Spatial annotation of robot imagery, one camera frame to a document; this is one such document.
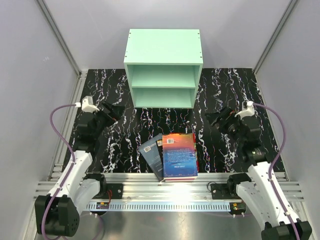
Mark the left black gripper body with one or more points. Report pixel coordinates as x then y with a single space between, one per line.
102 119

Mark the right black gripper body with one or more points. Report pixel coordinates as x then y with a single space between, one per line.
232 123

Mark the dark blue 1984 book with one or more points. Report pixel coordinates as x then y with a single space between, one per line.
149 151

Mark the blue orange sunset book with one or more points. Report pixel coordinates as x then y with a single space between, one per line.
179 157

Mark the black back-cover book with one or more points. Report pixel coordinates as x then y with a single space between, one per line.
160 148

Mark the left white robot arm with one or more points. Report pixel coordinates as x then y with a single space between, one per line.
58 212

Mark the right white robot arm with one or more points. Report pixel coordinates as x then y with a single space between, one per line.
258 187

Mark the black marble table mat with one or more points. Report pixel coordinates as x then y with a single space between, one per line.
218 87

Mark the mint green shelf cabinet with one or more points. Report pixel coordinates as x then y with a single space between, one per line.
163 67

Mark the right small circuit board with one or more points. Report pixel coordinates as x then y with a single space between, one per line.
238 206

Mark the small circuit board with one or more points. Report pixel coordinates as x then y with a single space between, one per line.
102 205
238 206

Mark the left small circuit board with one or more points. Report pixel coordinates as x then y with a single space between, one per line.
102 205

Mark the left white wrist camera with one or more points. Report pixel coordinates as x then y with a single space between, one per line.
87 105

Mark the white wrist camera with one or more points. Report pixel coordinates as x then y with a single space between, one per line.
87 105
248 110

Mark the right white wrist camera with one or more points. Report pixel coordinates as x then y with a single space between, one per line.
248 110

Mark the right black mount plate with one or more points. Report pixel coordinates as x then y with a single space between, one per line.
220 191

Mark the black mount plate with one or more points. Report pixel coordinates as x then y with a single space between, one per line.
220 191
114 190

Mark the left black mount plate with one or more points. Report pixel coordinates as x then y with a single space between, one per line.
114 190

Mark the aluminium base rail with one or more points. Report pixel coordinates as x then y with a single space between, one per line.
145 187

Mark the white slotted cable duct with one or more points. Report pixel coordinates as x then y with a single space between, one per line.
161 207

